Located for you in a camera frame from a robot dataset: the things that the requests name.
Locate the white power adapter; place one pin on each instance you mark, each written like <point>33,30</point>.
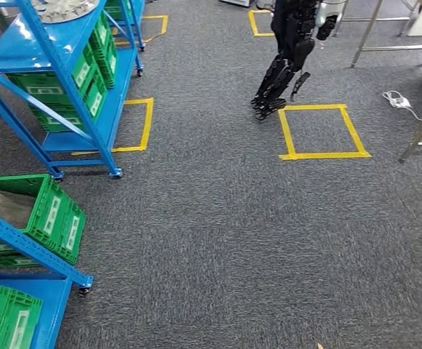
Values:
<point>396,100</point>

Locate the blue metal shelf rack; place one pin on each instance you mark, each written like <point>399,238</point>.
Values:
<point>65,72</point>
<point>136,29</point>
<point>33,248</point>

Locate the yellow floor tape outline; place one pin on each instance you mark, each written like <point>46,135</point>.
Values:
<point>163,24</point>

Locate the dark humanoid robot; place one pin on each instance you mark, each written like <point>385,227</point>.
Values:
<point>291,43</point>

